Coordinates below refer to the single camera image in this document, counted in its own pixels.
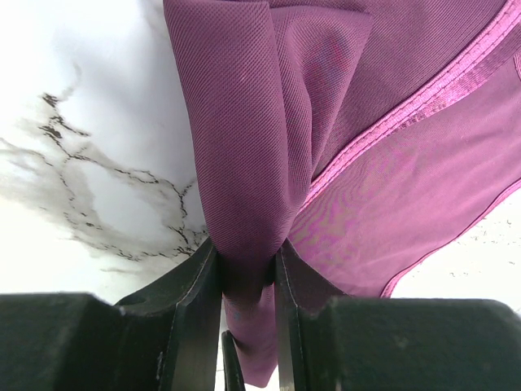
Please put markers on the purple cloth napkin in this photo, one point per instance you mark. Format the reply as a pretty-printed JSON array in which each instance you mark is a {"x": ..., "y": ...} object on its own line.
[{"x": 368, "y": 133}]

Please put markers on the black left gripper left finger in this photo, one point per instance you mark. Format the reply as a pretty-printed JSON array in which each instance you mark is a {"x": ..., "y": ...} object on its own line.
[{"x": 161, "y": 337}]

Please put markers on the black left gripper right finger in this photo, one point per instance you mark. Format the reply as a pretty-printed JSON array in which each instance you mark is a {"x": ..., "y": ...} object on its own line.
[{"x": 331, "y": 341}]

